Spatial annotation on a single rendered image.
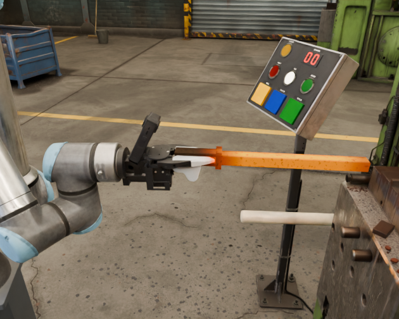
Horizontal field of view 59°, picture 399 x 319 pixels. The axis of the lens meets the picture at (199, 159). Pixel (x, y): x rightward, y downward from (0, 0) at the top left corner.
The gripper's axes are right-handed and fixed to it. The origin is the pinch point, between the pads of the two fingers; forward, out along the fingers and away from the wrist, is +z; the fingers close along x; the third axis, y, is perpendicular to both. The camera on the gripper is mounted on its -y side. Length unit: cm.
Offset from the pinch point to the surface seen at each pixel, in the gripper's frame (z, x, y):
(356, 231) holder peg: 34.4, 2.0, 18.9
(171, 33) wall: -130, -828, 107
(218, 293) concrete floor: 1, -54, 107
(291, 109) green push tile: 25, -44, 6
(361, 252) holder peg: 33.3, 9.3, 18.5
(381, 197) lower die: 41.4, -4.5, 13.6
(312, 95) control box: 31, -42, 0
